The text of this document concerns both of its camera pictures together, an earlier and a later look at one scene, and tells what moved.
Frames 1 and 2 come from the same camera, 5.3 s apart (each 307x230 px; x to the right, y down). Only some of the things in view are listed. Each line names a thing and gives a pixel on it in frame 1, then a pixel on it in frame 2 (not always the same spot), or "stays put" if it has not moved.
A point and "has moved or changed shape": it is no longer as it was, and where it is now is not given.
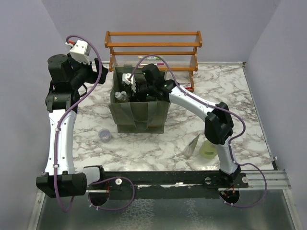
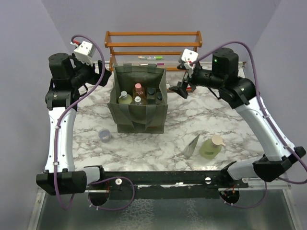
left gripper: (94, 75) stays put
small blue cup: (105, 135) stays put
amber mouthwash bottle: (121, 97) has moved or changed shape
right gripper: (135, 95) → (180, 89)
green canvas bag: (143, 117) stays put
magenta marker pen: (158, 64) stays put
